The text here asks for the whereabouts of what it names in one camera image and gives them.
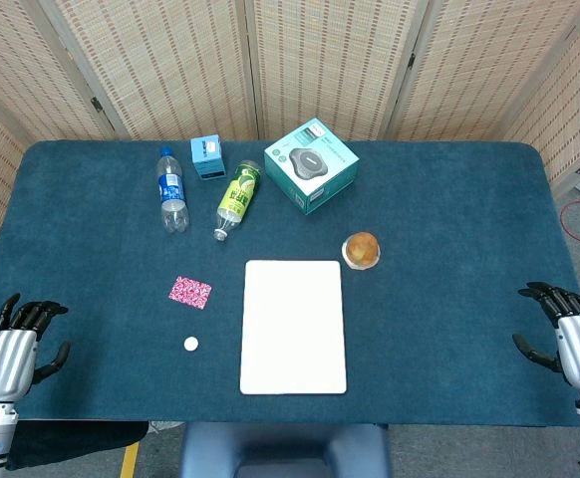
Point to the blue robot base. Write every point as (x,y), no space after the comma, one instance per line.
(285,450)

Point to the teal speaker product box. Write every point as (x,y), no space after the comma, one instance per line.
(312,167)

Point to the white rectangular board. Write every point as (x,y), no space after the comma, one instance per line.
(293,327)

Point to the dark blue table mat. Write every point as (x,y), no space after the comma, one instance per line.
(419,299)

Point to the blue label water bottle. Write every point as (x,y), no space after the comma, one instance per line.
(172,191)

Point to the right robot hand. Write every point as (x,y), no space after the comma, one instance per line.
(576,343)

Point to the small light blue box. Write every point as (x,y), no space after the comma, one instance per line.
(208,158)

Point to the green label drink bottle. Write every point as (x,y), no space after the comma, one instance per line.
(238,196)

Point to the wrapped brown bun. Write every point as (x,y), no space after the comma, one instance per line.
(362,250)

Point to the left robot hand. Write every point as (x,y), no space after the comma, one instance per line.
(6,358)

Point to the small white round cap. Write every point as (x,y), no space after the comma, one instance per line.
(191,343)

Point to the pink patterned packet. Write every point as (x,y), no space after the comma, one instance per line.
(190,292)

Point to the yellow floor tape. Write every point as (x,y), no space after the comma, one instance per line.
(129,460)

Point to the bamboo folding screen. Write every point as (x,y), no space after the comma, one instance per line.
(290,65)

